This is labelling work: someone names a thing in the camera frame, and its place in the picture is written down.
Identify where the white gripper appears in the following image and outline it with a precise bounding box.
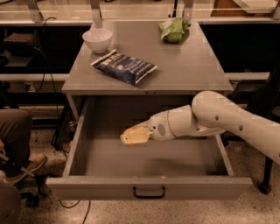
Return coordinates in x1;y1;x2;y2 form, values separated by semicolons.
120;111;172;145

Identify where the orange fruit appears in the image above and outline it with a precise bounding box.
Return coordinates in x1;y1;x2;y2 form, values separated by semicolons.
123;127;136;134

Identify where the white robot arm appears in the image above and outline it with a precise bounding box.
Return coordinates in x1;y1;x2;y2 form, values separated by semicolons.
120;91;280;164

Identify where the open grey top drawer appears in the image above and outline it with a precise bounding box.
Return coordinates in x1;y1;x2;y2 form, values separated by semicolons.
46;96;252;200

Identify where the blue chip bag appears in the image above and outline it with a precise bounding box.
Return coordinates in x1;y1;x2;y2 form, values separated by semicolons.
91;49;158;85

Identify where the white ceramic bowl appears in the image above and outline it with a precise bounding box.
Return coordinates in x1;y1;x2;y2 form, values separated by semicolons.
82;29;113;53

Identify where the green snack bag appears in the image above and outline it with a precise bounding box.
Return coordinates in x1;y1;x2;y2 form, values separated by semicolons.
159;17;191;43

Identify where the brown shoe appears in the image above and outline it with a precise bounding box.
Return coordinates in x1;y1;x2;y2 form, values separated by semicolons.
3;153;46;186

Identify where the person's leg in brown trousers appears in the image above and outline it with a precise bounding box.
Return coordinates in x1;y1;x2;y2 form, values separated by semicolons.
0;109;32;224

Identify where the dark box on shelf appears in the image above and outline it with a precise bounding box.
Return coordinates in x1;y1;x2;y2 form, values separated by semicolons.
3;32;35;57

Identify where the black drawer handle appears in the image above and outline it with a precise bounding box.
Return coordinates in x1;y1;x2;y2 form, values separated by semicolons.
132;186;166;200

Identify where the black cable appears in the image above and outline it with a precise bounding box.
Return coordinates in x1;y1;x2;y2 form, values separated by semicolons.
31;17;60;117

